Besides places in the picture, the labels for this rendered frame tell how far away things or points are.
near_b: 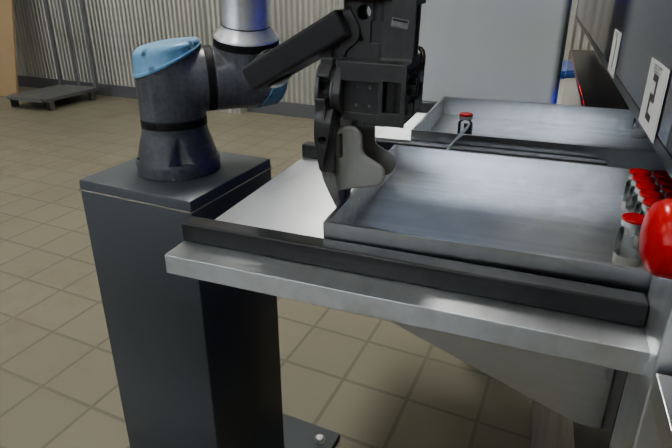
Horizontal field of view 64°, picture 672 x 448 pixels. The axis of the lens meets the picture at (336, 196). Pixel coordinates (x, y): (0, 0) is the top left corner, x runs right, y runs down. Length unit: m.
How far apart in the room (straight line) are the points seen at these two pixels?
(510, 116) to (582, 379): 0.58
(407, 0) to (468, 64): 0.93
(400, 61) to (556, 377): 0.32
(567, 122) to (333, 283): 0.67
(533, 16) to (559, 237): 0.84
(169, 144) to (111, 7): 4.98
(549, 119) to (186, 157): 0.64
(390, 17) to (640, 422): 0.35
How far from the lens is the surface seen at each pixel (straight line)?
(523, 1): 1.35
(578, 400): 0.57
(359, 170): 0.49
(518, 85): 1.36
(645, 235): 0.31
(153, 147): 0.98
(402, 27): 0.46
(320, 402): 1.63
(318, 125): 0.47
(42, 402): 1.83
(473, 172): 0.70
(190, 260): 0.51
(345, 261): 0.46
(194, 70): 0.96
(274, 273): 0.47
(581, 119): 1.03
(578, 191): 0.70
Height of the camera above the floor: 1.11
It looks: 22 degrees down
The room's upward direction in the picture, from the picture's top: straight up
